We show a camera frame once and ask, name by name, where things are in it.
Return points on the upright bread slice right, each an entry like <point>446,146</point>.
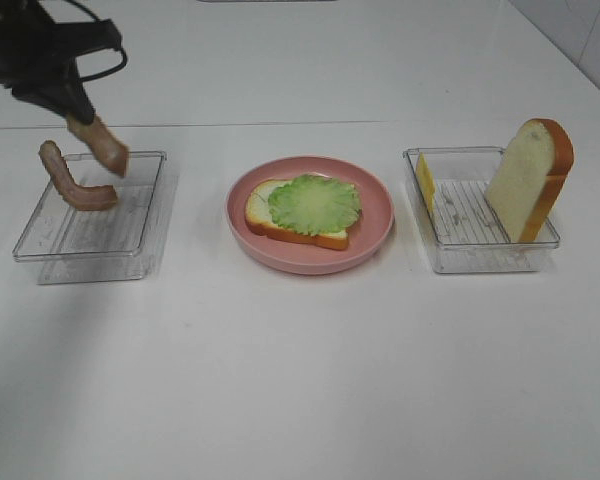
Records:
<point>530,177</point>

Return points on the green lettuce leaf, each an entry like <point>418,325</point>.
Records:
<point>315,205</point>

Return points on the yellow cheese slice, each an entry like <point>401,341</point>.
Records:
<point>426,183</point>

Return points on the pink round plate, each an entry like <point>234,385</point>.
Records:
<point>365,238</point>

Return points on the bacon strip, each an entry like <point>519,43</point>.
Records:
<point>110,152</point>
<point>82,198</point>

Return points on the clear left plastic container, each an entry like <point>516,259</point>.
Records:
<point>61,245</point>

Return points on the bread slice with orange crust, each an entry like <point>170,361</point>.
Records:
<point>259,221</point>

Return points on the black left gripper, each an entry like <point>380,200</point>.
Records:
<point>38,56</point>

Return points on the clear right plastic container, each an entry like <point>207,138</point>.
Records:
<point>465,236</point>

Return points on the clear plastic container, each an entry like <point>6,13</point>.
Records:
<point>465,236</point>
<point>61,245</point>

